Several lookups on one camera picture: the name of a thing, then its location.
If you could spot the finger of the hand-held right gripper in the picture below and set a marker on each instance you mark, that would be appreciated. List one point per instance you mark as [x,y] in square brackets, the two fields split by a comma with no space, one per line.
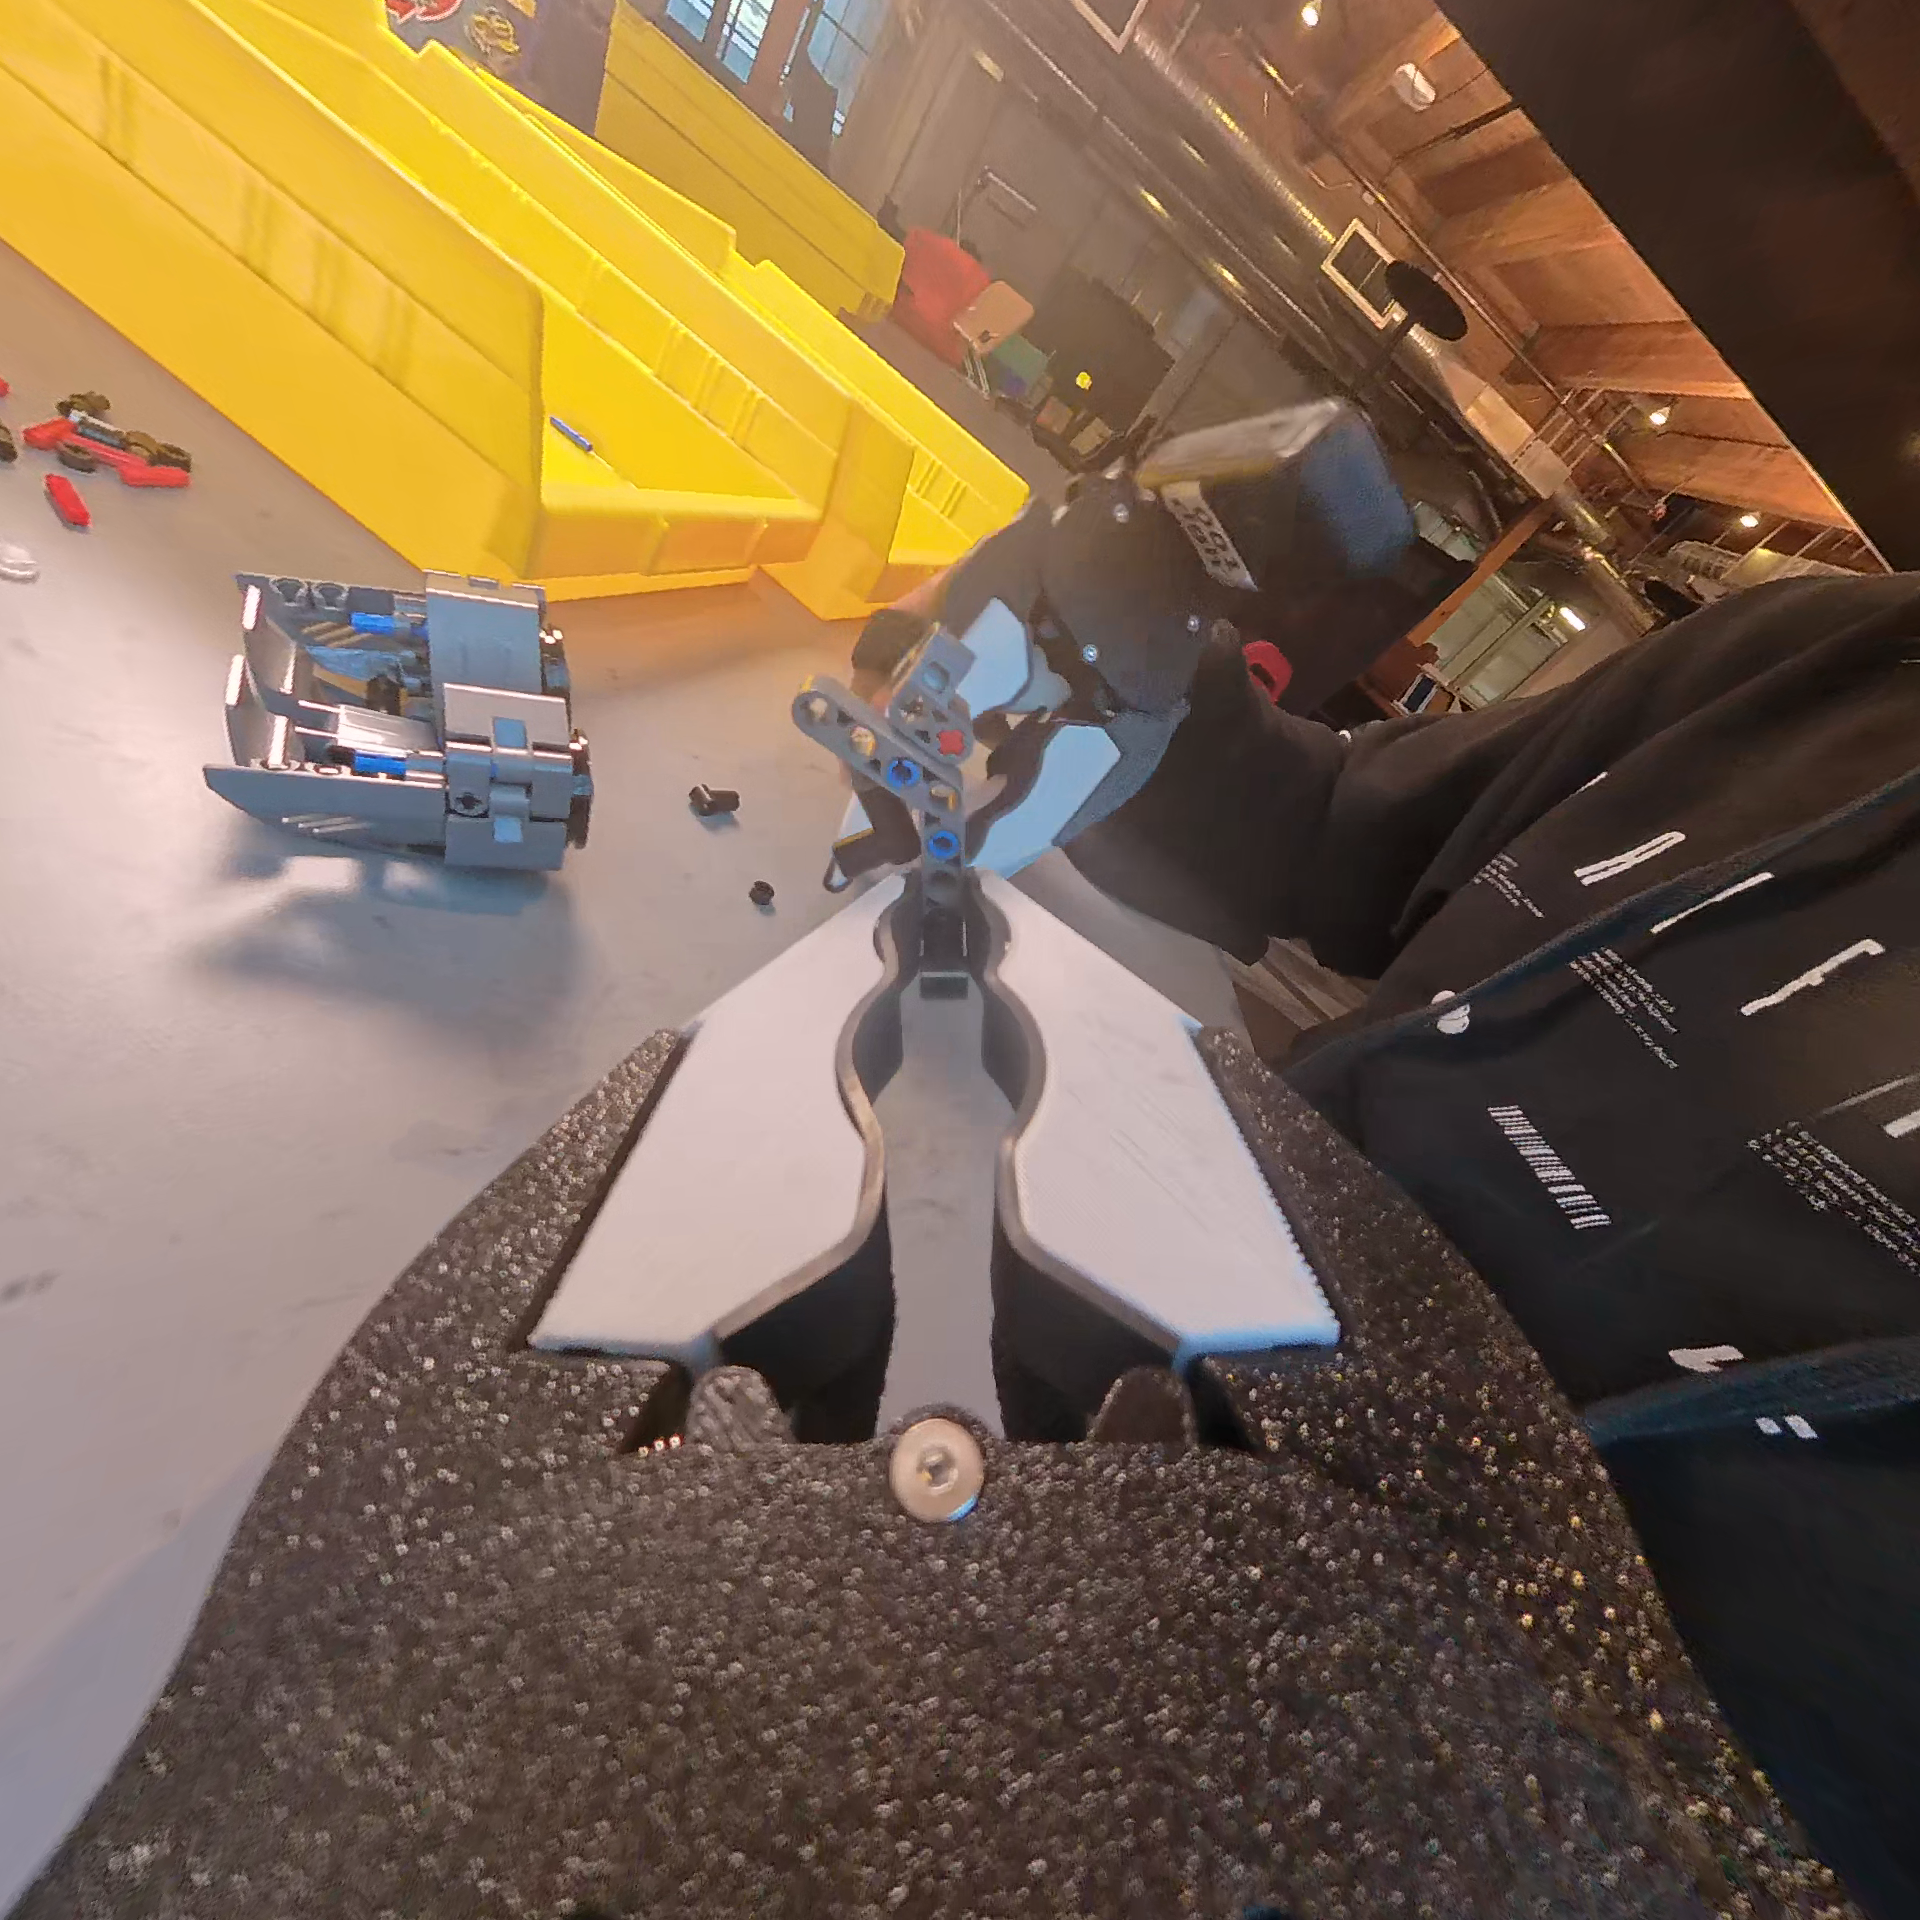
[1064,788]
[1007,657]

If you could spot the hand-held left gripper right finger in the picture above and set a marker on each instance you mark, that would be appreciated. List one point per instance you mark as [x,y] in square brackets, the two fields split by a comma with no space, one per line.
[1157,1185]

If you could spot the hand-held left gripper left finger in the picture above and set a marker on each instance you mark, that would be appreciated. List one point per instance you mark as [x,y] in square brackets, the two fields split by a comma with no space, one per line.
[721,1185]

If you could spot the black brick assembly coloured pins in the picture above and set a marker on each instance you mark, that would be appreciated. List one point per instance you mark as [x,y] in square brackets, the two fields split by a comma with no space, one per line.
[934,669]

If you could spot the grey brick beam piece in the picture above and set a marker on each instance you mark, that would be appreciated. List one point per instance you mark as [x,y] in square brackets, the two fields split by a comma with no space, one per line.
[864,738]

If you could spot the small black brick connector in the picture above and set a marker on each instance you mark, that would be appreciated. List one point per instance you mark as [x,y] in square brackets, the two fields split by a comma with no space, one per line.
[715,802]

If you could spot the small brick parts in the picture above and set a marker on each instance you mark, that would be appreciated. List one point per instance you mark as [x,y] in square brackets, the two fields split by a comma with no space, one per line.
[105,441]

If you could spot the grey desk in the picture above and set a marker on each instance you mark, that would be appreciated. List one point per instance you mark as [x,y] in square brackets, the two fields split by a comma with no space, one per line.
[299,1050]

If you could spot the beige chair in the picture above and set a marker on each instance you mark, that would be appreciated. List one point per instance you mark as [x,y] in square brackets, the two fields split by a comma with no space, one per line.
[994,325]

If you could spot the red chair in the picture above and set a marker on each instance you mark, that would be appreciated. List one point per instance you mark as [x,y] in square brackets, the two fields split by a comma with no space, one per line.
[938,288]

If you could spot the grey twin engine brick model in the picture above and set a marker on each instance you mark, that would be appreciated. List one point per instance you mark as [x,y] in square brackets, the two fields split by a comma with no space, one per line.
[476,657]

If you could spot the person's black hoodie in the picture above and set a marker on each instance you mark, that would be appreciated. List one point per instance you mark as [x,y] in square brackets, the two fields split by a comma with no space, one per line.
[1726,1204]

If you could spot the factory window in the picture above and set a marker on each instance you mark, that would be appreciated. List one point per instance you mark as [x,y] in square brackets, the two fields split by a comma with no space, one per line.
[750,39]

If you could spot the metal ventilation duct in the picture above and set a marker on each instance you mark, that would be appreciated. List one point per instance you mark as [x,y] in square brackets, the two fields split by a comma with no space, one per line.
[1273,180]

